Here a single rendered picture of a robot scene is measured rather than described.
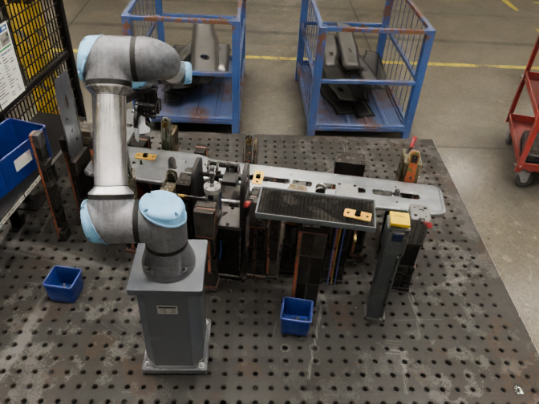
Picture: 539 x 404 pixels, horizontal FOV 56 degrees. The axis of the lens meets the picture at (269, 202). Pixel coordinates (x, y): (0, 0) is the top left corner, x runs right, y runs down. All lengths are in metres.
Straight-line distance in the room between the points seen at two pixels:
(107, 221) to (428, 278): 1.29
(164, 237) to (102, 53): 0.49
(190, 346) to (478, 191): 2.75
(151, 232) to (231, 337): 0.61
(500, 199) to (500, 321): 1.95
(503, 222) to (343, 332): 2.08
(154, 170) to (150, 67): 0.73
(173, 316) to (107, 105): 0.62
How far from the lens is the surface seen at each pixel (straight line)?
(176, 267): 1.43
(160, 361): 1.73
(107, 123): 1.38
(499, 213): 3.81
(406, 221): 1.63
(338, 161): 2.07
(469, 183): 4.01
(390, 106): 4.44
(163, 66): 1.39
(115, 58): 1.38
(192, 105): 4.22
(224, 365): 1.76
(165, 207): 1.34
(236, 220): 1.84
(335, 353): 1.82
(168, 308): 1.51
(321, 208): 1.61
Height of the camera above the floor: 2.18
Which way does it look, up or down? 39 degrees down
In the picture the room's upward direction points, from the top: 3 degrees clockwise
